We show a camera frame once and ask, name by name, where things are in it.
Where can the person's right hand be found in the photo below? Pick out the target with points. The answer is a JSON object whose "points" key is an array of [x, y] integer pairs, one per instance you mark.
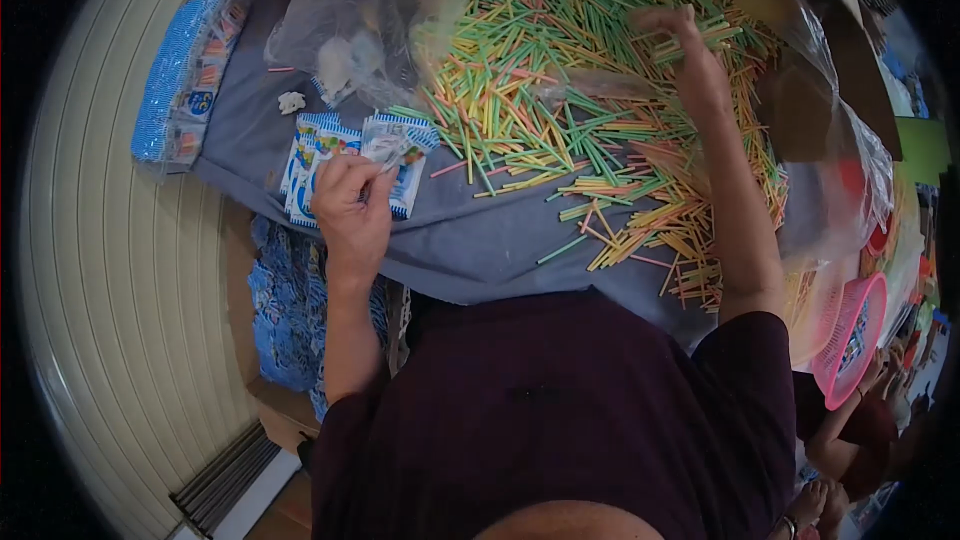
{"points": [[679, 26]]}

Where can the person's left hand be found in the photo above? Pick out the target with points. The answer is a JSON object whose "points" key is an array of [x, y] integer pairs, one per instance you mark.
{"points": [[352, 217]]}

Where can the person's left fingers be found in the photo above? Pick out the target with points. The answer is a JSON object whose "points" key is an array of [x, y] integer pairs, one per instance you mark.
{"points": [[352, 171]]}

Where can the person's right fingers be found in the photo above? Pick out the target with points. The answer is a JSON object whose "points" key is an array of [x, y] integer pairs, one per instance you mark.
{"points": [[654, 19]]}

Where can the clear blue-edged packet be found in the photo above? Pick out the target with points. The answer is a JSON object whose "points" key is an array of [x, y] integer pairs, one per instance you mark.
{"points": [[391, 141]]}

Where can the small bundle of colourful sticks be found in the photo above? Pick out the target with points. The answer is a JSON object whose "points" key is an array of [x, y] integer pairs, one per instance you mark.
{"points": [[716, 36]]}

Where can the stack of blue white packets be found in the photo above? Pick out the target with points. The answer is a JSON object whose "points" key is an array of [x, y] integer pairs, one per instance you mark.
{"points": [[311, 154]]}

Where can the white crumpled scrap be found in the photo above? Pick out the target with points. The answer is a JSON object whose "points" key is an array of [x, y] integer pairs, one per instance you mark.
{"points": [[291, 102]]}

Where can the pile of colourful sticks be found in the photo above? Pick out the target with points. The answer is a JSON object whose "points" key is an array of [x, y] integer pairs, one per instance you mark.
{"points": [[570, 97]]}

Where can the grey cloth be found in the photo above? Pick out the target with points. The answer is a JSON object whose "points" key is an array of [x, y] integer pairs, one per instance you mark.
{"points": [[465, 240]]}

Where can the heap of blue packets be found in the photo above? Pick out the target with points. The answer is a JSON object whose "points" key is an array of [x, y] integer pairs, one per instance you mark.
{"points": [[289, 315]]}

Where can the cardboard box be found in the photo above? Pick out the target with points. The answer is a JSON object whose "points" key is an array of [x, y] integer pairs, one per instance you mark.
{"points": [[244, 300]]}

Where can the brown cardboard sheet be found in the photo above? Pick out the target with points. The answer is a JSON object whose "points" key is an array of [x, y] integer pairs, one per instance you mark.
{"points": [[840, 60]]}

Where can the wrapped block of blue packets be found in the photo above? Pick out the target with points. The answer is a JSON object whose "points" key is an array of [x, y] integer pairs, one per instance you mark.
{"points": [[180, 82]]}

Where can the beige roller shutter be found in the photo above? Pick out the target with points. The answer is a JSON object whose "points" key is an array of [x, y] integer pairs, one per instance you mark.
{"points": [[127, 277]]}

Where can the large clear plastic bag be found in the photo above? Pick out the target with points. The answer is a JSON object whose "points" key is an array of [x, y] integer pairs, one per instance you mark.
{"points": [[862, 165]]}

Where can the person's body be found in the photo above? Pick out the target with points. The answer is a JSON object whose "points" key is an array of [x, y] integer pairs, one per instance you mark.
{"points": [[555, 420]]}

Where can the pink plastic basket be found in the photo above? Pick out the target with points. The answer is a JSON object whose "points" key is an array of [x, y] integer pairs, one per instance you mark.
{"points": [[851, 345]]}

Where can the metal floor rail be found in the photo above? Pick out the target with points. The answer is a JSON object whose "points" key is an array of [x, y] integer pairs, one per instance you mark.
{"points": [[225, 480]]}

